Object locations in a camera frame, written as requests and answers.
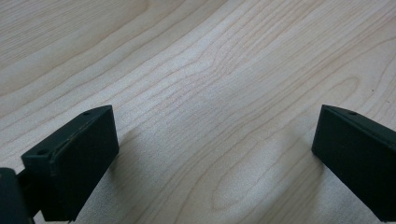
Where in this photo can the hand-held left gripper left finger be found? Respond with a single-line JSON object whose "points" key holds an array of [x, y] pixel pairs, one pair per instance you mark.
{"points": [[74, 165]]}

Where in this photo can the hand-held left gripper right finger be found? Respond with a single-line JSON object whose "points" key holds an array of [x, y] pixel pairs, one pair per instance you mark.
{"points": [[355, 158]]}

